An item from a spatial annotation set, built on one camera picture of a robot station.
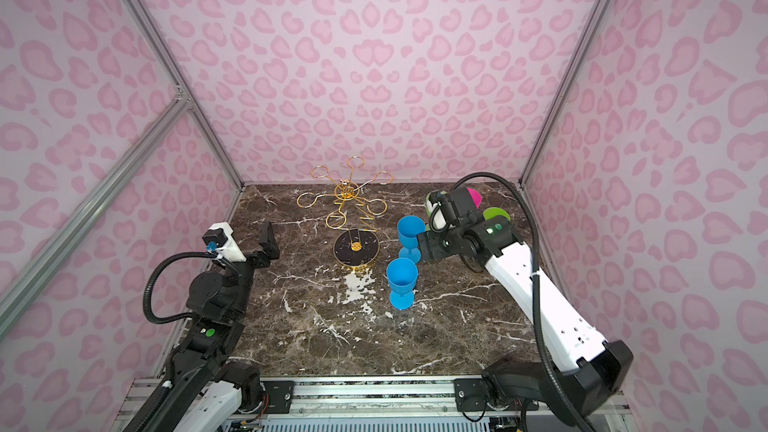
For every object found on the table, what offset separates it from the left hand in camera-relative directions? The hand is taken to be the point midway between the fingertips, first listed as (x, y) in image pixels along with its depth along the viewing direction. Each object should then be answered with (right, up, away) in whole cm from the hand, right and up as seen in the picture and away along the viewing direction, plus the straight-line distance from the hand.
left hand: (250, 221), depth 69 cm
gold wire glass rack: (+21, -9, +30) cm, 38 cm away
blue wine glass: (+35, -15, +13) cm, 40 cm away
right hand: (+43, -5, +4) cm, 44 cm away
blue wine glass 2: (+38, -2, +21) cm, 43 cm away
